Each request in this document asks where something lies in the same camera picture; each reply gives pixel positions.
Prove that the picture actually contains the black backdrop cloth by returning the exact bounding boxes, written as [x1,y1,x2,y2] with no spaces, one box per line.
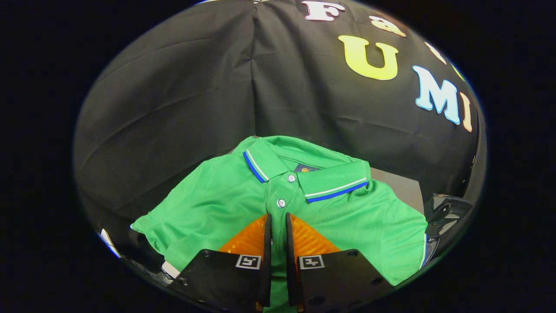
[73,0,481,227]

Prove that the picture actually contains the green polo shirt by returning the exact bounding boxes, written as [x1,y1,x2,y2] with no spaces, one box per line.
[130,135,429,313]

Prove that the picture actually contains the grey washing machine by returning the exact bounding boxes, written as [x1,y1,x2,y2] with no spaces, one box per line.
[424,193,475,264]

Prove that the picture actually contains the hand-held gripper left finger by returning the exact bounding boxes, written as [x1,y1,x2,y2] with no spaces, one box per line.
[169,213,273,313]

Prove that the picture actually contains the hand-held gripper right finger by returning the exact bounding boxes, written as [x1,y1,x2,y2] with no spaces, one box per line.
[285,212,394,313]

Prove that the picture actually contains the grey box cabinet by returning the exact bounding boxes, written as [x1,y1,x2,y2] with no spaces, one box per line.
[371,167,426,215]

